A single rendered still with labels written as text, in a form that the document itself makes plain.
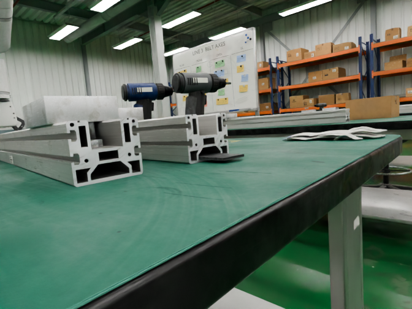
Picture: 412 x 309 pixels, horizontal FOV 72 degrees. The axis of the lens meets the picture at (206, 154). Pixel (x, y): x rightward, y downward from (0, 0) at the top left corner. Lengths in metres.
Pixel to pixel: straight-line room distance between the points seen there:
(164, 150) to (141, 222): 0.34
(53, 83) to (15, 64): 1.40
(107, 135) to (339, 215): 0.53
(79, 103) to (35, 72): 12.59
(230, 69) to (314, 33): 8.17
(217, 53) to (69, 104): 3.67
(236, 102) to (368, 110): 1.91
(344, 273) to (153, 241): 0.64
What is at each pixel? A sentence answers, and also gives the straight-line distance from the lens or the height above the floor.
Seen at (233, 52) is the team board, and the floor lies 1.72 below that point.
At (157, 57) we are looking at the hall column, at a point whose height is 2.97.
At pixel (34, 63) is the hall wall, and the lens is 13.12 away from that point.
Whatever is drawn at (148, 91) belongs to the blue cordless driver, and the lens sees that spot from 0.98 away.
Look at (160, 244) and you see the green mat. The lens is 0.18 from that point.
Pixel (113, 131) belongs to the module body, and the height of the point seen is 0.85.
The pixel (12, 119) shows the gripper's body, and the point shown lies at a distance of 1.37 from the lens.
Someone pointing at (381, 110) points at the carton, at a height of 0.84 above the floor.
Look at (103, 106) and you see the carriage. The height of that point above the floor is 0.89.
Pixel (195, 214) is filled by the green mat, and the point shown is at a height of 0.78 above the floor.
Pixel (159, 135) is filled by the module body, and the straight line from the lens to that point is 0.56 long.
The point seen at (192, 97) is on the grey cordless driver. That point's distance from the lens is 0.85.
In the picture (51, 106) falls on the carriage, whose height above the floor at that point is 0.89.
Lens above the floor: 0.85
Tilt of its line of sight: 6 degrees down
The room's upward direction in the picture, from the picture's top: 5 degrees counter-clockwise
